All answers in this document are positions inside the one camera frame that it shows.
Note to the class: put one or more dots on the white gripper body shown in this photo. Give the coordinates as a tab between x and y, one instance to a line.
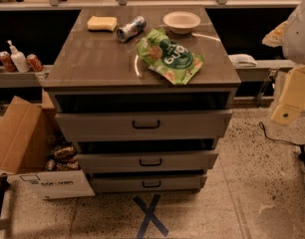
299	39

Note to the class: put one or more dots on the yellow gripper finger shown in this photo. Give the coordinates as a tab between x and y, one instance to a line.
274	38
285	115

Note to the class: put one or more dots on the grey top drawer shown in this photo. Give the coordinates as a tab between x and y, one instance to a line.
143	126

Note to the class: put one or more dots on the grey drawer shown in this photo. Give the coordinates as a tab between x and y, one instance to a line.
148	161
143	126
148	183

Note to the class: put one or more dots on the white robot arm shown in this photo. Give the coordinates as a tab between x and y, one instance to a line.
290	35

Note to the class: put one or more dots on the grey drawer cabinet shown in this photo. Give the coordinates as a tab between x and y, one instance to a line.
95	73

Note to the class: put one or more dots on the grey bottom drawer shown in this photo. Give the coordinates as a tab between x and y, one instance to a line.
148	183

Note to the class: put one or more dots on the grey middle drawer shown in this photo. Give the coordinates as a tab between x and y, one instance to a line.
148	161

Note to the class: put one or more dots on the grey low shelf right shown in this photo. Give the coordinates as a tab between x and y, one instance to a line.
261	71

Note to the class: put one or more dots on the grey low shelf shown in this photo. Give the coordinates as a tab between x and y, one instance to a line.
23	80
261	71

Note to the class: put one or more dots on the white folded cloth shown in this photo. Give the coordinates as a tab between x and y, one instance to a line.
242	60

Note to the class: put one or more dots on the white paper bowl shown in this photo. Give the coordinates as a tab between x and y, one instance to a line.
181	22

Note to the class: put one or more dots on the green chip bag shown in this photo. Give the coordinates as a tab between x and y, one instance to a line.
171	60

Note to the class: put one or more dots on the silver blue drink can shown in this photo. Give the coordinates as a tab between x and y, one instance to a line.
131	29

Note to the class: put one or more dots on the blue tape cross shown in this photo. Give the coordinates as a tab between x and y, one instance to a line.
150	217

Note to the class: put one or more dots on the yellow sponge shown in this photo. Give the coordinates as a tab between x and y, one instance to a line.
102	23

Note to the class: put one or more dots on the snack bags in box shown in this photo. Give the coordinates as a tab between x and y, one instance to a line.
62	158

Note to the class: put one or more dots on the red soda can right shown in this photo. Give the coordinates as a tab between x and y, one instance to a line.
35	63

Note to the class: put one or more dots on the red soda can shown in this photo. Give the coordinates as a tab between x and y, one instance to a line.
35	63
7	62

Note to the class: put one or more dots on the white pump bottle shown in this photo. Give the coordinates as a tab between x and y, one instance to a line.
18	58

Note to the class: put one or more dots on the brown cardboard box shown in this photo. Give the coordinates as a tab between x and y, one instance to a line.
24	148

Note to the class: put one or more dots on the red soda can left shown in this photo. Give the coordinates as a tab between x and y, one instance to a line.
7	62

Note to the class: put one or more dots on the grey low shelf left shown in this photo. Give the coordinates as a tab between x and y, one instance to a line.
23	80

